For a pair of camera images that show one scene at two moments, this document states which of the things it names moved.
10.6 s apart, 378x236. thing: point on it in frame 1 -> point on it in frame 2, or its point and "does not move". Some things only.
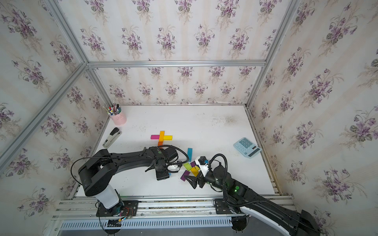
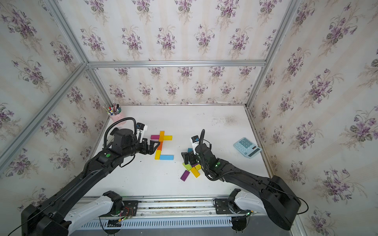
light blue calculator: x=248 y=149 does not move
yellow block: x=168 y=137 does not move
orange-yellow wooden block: x=161 y=135 does not move
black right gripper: x=194 y=180 -> x=185 y=156
